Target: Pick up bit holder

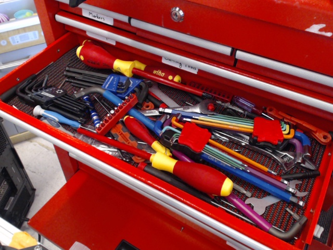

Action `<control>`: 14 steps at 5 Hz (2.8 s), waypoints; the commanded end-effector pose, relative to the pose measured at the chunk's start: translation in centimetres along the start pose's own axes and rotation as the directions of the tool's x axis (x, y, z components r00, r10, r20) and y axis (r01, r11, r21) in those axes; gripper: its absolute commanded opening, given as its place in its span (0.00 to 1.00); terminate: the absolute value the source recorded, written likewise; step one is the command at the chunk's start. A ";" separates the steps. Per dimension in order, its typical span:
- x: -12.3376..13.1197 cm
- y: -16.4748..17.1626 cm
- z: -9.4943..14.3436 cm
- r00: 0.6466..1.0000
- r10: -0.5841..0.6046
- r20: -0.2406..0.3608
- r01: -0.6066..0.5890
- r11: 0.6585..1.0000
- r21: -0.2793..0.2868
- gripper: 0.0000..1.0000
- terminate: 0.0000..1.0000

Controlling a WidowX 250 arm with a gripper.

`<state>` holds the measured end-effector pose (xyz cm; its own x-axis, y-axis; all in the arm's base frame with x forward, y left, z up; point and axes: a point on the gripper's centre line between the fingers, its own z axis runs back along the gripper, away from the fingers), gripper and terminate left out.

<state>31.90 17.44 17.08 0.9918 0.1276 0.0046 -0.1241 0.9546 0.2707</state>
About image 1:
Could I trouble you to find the red bit holder strip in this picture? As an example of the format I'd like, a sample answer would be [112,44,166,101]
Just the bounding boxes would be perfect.
[96,94,138,135]

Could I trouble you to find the blue hex key holder set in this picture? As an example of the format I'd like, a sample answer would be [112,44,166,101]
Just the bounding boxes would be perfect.
[101,74,142,98]

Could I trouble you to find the rainbow hex key set left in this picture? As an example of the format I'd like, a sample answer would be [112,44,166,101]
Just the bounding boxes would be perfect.
[156,117,297,199]

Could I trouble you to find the rainbow hex key set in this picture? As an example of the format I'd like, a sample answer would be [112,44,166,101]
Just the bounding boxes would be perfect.
[156,117,297,199]
[181,115,295,148]

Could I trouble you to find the small red yellow screwdriver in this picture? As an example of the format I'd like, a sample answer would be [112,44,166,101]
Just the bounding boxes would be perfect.
[123,116,172,156]

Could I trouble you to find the silver combination wrench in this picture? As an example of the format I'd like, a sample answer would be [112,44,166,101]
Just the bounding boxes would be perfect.
[139,99,217,116]

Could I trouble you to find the large red yellow screwdriver front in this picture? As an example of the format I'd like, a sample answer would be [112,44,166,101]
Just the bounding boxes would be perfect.
[77,127,234,196]

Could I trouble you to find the large red yellow screwdriver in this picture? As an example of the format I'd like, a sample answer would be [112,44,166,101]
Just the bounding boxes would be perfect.
[76,40,212,98]
[77,127,234,196]

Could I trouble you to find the white cutting tools label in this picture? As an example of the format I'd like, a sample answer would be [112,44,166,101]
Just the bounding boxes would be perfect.
[161,57,199,74]

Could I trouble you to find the large red yellow screwdriver back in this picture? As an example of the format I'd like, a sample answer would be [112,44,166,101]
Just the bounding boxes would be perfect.
[76,40,212,98]

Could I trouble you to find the blue silver knurled tool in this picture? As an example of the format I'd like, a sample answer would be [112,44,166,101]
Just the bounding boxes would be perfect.
[82,95,101,129]

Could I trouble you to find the black red drawer liner mat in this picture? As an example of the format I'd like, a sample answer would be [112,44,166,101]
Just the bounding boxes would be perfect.
[1,47,331,249]

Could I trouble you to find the open red tool drawer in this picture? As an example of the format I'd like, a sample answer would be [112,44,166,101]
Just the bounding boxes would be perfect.
[1,30,332,249]

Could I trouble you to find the black long hex keys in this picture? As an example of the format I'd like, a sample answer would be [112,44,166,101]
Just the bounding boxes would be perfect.
[64,67,108,86]

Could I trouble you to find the rainbow hex key set right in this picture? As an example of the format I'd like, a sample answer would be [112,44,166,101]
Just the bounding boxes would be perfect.
[181,115,295,148]

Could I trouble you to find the round silver chest lock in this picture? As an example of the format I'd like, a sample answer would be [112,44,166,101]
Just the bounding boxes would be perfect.
[171,7,184,22]

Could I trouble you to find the white markers label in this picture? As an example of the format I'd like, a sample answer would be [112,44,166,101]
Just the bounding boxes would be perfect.
[82,9,113,26]

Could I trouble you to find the flat silver spanner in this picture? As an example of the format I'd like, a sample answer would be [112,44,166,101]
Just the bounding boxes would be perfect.
[245,195,280,215]

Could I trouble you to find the silver adjustable wrench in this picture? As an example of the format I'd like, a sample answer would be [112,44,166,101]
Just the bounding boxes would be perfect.
[212,130,317,172]

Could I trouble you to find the black torx key set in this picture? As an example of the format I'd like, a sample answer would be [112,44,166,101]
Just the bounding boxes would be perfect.
[16,77,91,123]

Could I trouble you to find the red metal tool chest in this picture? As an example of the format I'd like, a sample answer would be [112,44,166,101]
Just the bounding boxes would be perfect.
[28,0,333,250]

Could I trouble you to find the black pen tool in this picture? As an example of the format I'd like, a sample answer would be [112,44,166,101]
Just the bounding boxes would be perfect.
[281,170,321,180]

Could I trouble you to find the orange plastic tool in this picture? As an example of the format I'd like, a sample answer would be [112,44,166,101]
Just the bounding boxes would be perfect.
[266,106,332,145]

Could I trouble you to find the large purple hex key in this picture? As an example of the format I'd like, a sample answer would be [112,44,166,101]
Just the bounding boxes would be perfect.
[171,149,308,241]

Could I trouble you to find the black computer case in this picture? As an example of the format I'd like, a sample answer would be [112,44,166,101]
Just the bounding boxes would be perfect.
[1,124,36,228]

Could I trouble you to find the cardboard box with label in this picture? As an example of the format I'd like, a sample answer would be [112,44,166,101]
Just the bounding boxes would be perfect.
[1,24,45,54]

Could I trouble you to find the yellow object bottom left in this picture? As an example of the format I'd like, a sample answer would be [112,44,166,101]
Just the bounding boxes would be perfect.
[9,231,38,249]

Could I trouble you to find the long red bit holder rail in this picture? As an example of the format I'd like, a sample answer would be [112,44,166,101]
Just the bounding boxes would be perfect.
[183,81,233,103]

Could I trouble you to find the purple clear handle screwdriver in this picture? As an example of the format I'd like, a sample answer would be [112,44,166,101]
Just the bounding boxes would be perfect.
[232,96,262,115]

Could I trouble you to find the blue white handled screwdriver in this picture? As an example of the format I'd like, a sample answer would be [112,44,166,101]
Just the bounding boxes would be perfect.
[33,105,96,133]

